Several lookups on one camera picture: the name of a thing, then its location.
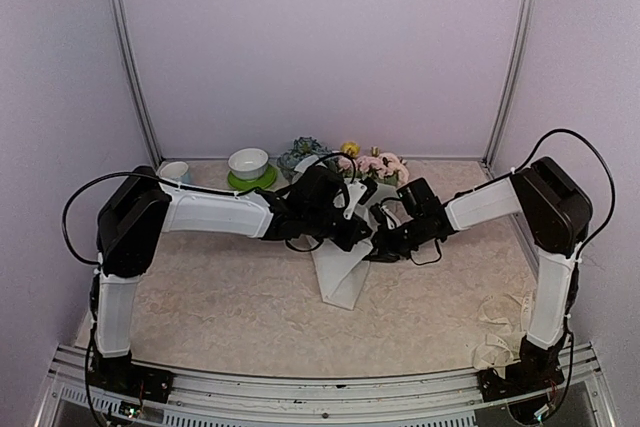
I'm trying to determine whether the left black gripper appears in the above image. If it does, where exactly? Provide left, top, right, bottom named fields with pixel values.
left=305, top=207, right=372, bottom=252

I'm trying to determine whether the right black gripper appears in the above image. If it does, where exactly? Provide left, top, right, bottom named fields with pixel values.
left=360, top=215, right=428, bottom=262

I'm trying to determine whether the yellow fake flower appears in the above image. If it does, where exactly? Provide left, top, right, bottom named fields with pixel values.
left=340, top=141, right=361, bottom=158

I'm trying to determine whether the blue hydrangea fake flower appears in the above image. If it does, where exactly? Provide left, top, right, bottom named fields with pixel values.
left=276, top=137, right=331, bottom=183

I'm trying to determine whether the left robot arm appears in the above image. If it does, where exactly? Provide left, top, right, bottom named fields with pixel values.
left=80, top=157, right=377, bottom=403

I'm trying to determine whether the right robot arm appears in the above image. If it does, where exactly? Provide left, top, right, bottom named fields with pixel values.
left=368, top=154, right=604, bottom=426

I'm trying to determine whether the green plate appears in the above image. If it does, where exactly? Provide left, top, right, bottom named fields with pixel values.
left=227, top=164, right=277, bottom=191

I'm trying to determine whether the white bowl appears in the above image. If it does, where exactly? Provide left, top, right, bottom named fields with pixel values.
left=228, top=148, right=269, bottom=180

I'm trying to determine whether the cream ribbon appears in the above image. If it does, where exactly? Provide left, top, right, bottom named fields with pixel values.
left=472, top=290, right=535, bottom=380

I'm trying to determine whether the light blue mug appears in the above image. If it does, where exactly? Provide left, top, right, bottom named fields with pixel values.
left=157, top=161, right=192, bottom=184

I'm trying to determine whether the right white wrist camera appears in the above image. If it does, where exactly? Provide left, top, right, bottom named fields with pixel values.
left=369, top=203, right=398, bottom=230

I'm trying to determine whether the aluminium front rail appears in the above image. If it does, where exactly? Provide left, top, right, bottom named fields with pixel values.
left=34, top=341, right=616, bottom=427

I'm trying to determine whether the right aluminium frame post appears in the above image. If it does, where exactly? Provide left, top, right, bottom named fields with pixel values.
left=482, top=0, right=535, bottom=170

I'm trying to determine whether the aluminium frame post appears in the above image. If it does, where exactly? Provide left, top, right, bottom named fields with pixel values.
left=482, top=0, right=535, bottom=170
left=109, top=0, right=164, bottom=167

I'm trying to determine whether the left aluminium frame post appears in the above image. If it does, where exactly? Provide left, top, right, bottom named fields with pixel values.
left=109, top=0, right=164, bottom=167

